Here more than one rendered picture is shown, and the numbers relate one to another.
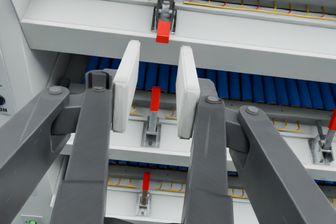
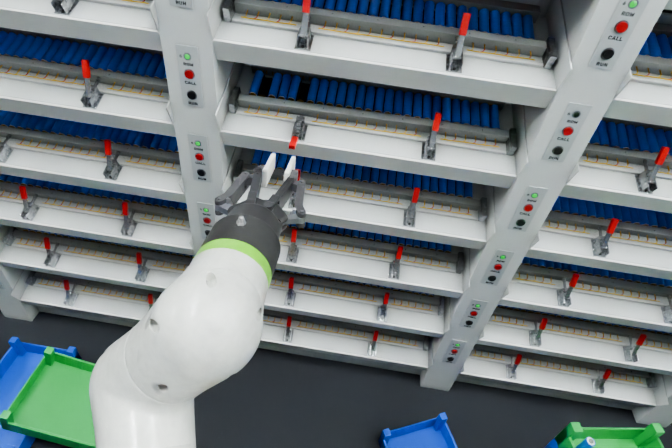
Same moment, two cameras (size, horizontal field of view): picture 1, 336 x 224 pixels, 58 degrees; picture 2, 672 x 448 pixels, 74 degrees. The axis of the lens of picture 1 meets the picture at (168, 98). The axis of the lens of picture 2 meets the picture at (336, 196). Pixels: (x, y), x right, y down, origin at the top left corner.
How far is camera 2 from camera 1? 0.57 m
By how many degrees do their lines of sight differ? 5
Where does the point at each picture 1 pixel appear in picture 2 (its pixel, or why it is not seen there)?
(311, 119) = (407, 196)
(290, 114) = (392, 191)
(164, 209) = (308, 259)
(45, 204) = not seen: hidden behind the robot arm
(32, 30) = (225, 135)
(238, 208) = (364, 262)
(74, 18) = (248, 130)
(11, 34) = (214, 137)
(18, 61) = (216, 151)
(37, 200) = not seen: hidden behind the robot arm
